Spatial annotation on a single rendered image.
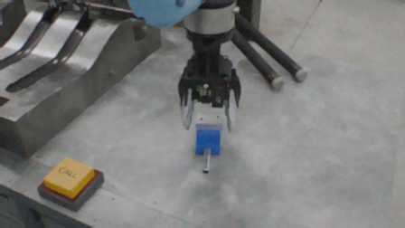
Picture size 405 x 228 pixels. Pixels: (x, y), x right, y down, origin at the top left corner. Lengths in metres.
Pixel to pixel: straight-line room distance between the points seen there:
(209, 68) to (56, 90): 0.32
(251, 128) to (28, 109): 0.42
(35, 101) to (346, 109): 0.63
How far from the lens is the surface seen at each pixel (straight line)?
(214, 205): 0.65
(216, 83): 0.60
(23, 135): 0.77
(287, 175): 0.71
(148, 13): 0.45
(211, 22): 0.57
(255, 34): 1.05
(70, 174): 0.68
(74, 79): 0.83
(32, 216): 0.92
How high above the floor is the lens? 1.30
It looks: 37 degrees down
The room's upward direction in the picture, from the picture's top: straight up
